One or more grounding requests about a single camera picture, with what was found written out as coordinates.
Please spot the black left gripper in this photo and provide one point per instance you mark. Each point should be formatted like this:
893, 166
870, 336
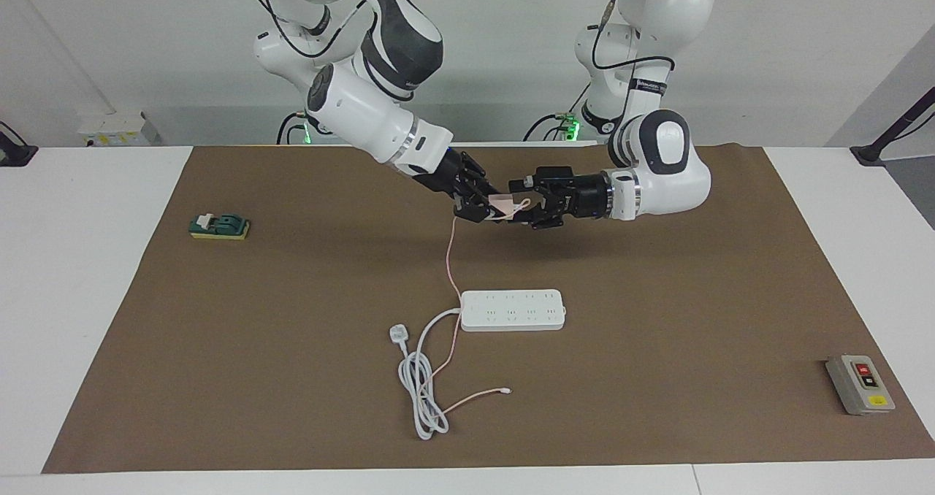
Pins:
577, 194

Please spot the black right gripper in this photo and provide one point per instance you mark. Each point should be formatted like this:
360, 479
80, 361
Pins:
442, 172

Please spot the pink charger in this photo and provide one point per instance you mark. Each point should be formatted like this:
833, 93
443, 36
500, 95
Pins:
502, 206

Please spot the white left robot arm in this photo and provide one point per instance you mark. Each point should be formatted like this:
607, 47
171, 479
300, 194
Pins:
665, 166

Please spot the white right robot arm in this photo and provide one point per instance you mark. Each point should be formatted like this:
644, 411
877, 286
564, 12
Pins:
358, 108

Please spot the white power strip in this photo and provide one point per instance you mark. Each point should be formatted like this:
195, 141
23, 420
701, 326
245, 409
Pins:
511, 310

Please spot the brown table mat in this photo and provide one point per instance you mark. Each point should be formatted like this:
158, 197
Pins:
584, 407

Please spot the black angled stand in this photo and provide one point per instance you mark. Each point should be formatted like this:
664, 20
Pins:
869, 153

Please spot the white wall socket box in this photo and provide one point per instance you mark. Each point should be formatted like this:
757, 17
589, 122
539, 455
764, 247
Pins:
109, 126

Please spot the grey on-off switch box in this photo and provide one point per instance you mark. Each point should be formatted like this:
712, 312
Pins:
860, 385

